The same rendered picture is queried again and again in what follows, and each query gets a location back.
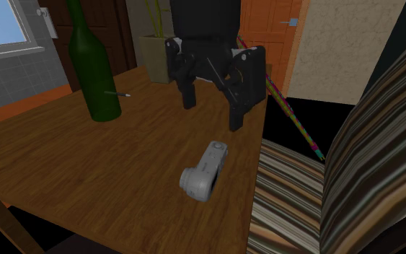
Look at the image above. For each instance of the dark brown door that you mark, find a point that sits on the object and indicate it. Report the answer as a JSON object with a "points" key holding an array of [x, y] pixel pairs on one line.
{"points": [[122, 35]]}

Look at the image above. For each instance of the striped upholstered chair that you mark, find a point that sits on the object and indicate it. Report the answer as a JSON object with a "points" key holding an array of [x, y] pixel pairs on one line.
{"points": [[364, 158]]}

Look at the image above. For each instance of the brown wooden table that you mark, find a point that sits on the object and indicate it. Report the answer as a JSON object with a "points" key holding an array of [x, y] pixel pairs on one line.
{"points": [[83, 168]]}

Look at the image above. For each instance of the pink and green striped rod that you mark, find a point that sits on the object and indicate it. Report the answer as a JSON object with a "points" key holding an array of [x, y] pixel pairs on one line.
{"points": [[294, 118]]}

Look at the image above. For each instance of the beige planter with green stems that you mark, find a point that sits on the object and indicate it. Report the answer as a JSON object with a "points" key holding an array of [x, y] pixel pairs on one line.
{"points": [[153, 59]]}

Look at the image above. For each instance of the dark green glass bottle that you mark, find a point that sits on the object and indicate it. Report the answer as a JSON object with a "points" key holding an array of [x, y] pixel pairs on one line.
{"points": [[93, 70]]}

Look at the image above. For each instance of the dark pen with white tip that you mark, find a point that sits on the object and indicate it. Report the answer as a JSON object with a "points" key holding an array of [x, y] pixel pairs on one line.
{"points": [[121, 94]]}

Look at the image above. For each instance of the orange wooden door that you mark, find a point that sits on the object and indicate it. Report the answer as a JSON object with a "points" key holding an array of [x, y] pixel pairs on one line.
{"points": [[273, 21]]}

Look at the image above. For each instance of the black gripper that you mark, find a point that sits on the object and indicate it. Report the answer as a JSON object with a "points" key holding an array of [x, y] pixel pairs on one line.
{"points": [[206, 28]]}

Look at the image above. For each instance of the grey compact camera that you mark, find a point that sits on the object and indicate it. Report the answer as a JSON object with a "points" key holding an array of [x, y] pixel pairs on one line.
{"points": [[202, 176]]}

